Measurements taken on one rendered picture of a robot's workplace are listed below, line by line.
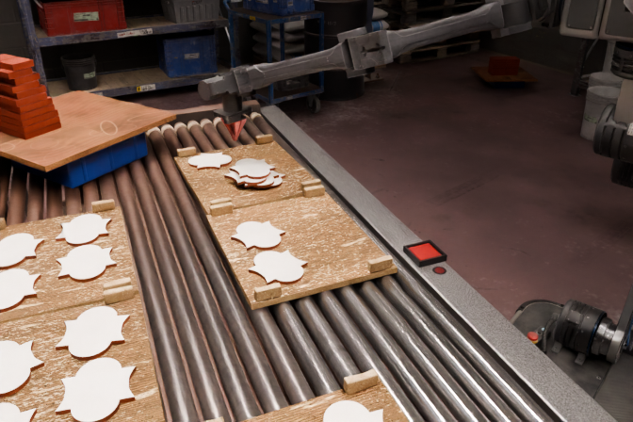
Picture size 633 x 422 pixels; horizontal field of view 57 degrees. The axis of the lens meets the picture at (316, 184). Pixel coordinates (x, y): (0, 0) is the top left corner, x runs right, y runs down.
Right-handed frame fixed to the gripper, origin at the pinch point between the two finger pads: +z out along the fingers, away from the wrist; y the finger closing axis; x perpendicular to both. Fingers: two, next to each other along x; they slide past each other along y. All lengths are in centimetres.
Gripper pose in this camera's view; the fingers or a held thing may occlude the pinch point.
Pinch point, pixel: (235, 137)
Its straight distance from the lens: 177.6
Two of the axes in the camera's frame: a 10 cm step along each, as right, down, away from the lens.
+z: 0.0, 8.9, 4.6
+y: 6.7, -3.4, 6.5
